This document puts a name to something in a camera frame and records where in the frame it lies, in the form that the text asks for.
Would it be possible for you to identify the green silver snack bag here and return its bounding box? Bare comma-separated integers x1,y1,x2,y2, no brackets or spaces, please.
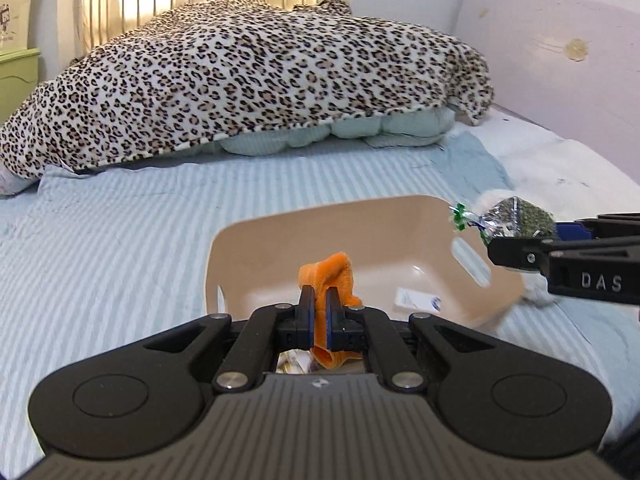
449,196,558,246

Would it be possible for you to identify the white yellow patterned pouch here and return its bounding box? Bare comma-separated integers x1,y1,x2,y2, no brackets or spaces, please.
276,349,321,375

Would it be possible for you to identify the white blue tissue pack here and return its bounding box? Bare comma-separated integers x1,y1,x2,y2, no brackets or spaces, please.
393,287,442,313

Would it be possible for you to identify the white fluffy plush toy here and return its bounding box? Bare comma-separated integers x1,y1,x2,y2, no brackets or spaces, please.
470,188,558,307

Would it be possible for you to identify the beige plastic storage basket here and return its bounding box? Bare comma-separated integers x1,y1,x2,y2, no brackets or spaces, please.
204,195,525,328

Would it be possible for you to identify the lavender headboard panel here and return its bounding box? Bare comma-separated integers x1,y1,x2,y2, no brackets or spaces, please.
454,0,639,179

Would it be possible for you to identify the light green quilted comforter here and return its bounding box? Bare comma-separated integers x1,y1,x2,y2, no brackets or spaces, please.
183,107,454,157

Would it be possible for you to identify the blue striped bed sheet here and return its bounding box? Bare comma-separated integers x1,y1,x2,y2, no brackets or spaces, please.
1,132,639,478

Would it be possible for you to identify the leopard print blanket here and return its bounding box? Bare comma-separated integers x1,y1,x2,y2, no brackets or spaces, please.
1,0,495,184

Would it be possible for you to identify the green wooden cabinet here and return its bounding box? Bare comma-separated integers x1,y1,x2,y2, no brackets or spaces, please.
0,0,40,122

